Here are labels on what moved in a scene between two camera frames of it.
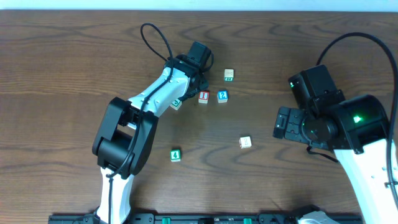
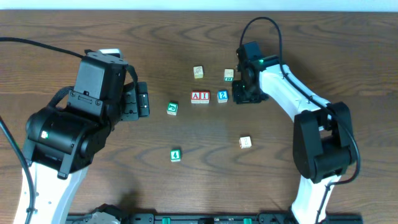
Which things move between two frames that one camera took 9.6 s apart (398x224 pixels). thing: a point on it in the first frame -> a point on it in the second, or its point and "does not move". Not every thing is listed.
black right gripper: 281,123 -> 241,95
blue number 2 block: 222,96 does not move
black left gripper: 200,83 -> 142,99
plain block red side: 245,142 does not move
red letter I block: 203,97 does not move
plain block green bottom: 229,74 does not move
